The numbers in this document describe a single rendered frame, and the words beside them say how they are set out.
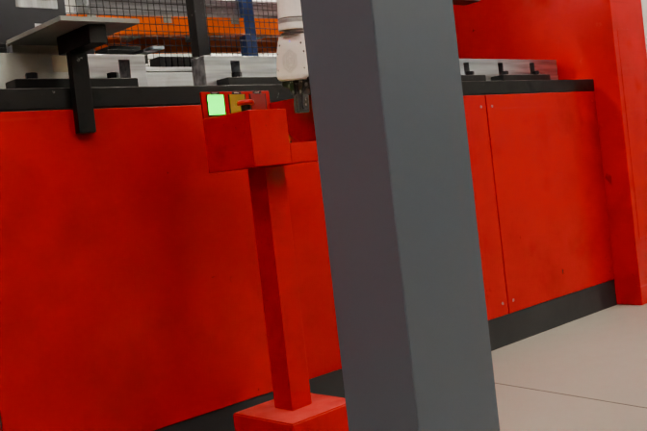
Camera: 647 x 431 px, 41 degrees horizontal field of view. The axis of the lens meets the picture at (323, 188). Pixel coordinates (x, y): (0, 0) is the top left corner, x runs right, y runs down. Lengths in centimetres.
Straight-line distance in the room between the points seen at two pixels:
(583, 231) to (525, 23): 90
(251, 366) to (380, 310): 85
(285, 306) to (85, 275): 44
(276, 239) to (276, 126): 25
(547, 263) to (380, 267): 182
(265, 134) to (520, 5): 204
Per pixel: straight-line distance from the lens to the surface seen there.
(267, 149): 184
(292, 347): 195
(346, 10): 140
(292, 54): 190
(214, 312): 211
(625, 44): 355
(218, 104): 197
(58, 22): 184
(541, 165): 315
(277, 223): 191
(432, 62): 142
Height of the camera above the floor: 63
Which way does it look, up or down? 1 degrees down
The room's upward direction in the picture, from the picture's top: 6 degrees counter-clockwise
